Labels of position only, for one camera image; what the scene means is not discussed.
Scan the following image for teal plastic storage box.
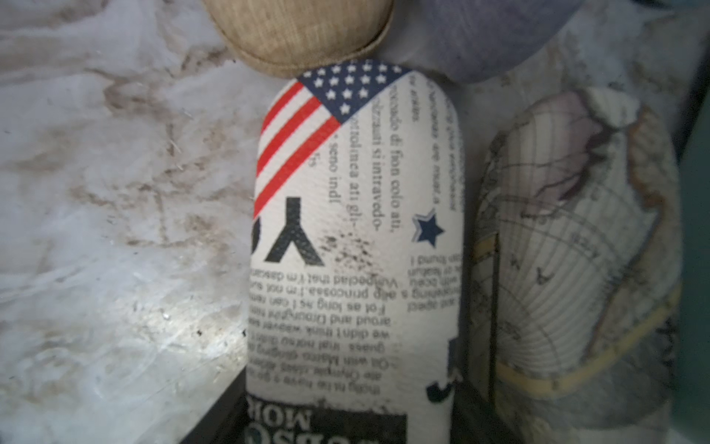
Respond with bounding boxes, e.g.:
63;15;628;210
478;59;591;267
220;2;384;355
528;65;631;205
669;98;709;443

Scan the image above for tan fabric glasses case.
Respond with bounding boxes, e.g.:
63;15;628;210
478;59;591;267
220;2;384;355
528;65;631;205
203;0;395;78

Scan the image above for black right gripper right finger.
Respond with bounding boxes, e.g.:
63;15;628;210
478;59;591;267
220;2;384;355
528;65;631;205
450;381;523;444

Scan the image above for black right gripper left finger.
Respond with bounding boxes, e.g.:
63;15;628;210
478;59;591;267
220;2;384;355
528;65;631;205
180;369;249;444

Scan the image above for newspaper flag print glasses case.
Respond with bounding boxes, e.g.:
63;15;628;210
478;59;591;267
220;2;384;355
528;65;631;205
245;59;465;443

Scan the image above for world map print glasses case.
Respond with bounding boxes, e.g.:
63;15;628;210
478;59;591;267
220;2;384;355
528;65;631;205
468;87;682;443

